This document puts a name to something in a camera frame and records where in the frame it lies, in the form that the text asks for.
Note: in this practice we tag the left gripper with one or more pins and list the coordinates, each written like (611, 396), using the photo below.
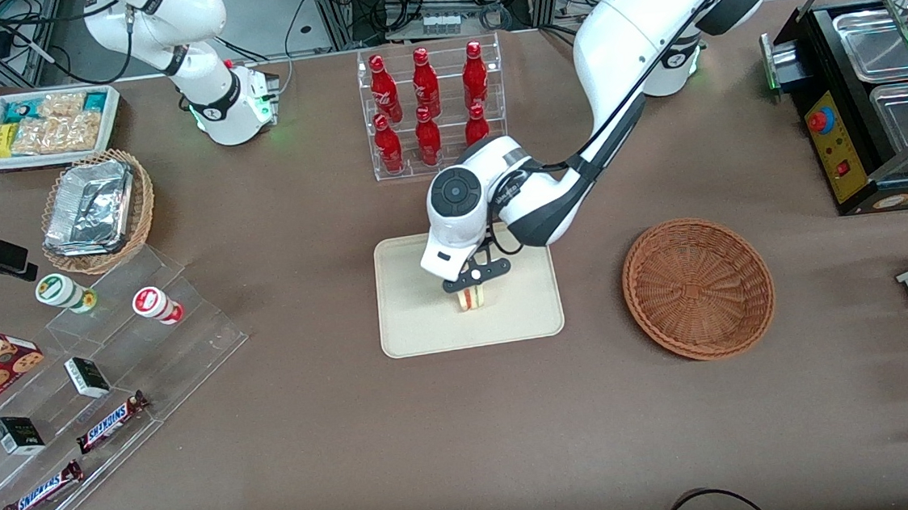
(485, 242)

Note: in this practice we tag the sandwich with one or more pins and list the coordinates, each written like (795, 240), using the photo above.
(472, 300)

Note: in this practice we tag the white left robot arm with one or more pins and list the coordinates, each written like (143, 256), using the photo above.
(631, 30)

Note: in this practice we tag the beige plastic tray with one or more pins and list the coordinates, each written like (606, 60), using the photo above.
(523, 314)

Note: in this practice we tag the brown wicker basket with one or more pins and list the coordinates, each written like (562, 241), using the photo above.
(700, 288)

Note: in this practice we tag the wicker basket with foil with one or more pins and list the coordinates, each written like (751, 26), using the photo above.
(144, 206)

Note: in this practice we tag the clear acrylic bottle rack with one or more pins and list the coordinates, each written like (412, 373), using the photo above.
(450, 158)

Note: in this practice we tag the red cola bottle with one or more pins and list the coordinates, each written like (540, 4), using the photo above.
(476, 127)
(389, 147)
(474, 71)
(424, 75)
(383, 82)
(428, 139)

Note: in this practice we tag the white power strip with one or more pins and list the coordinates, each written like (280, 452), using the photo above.
(441, 22)

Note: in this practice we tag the clear acrylic stepped display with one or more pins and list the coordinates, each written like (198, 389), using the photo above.
(185, 341)

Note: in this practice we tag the red lid yogurt cup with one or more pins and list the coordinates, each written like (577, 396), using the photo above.
(154, 303)

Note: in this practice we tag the black food warmer machine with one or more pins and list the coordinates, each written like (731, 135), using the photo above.
(839, 152)

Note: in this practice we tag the foil container stack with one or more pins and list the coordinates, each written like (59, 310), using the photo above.
(90, 207)

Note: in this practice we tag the snickers bar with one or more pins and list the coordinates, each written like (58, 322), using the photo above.
(111, 422)
(42, 492)

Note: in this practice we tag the small black carton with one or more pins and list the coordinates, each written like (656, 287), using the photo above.
(18, 435)
(87, 377)

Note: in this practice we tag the green lid yogurt cup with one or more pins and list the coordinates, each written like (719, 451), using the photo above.
(60, 291)

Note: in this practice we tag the yellow snack pack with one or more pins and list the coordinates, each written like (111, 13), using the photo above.
(3, 140)

